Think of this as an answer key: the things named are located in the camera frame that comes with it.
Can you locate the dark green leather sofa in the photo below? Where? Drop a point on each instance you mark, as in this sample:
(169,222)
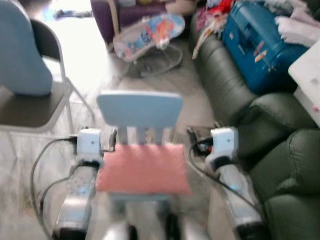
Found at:
(280,165)

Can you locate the grey right robot leg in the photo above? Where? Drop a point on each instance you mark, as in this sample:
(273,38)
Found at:
(172,230)

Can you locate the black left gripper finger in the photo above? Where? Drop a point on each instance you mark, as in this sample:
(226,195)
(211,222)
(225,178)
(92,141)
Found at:
(113,139)

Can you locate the colourful baby bouncer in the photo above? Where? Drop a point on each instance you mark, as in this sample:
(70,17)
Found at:
(150,35)

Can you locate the pink pillow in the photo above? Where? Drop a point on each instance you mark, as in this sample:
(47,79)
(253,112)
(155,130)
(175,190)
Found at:
(145,170)

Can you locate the light blue child chair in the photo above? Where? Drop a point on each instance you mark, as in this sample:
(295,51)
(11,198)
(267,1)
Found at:
(140,110)

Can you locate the red and cream toy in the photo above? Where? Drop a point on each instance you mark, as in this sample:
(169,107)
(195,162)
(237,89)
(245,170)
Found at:
(220,10)

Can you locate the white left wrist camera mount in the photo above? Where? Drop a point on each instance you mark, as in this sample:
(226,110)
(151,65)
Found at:
(89,142)

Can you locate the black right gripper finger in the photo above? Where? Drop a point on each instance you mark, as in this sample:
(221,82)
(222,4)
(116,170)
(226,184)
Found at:
(191,135)

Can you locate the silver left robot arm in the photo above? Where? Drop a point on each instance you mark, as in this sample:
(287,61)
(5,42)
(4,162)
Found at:
(80,195)

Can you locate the white cabinet box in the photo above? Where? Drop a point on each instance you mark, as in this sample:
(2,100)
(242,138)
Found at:
(307,70)

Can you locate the grey robot leg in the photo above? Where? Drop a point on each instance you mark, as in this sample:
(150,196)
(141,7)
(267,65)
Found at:
(172,230)
(120,232)

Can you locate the grey left robot leg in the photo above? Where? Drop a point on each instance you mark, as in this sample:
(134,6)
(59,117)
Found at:
(120,232)

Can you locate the blue hard suitcase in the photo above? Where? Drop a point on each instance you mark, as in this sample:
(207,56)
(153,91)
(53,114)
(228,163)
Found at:
(255,50)

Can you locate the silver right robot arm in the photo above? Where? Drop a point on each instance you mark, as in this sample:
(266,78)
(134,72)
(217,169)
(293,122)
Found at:
(237,187)

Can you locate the purple armchair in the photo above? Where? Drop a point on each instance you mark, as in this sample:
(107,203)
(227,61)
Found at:
(130,12)

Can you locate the pale pink white cloth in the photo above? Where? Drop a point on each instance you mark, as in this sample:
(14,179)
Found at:
(300,27)

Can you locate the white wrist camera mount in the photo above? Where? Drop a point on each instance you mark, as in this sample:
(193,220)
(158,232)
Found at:
(89,142)
(224,141)

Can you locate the grey metal folding chair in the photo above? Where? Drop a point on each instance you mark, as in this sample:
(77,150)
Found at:
(30,107)

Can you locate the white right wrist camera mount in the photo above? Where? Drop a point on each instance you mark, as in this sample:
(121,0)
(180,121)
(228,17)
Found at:
(224,141)

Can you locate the light blue cushion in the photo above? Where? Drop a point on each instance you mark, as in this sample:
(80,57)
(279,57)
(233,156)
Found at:
(20,50)

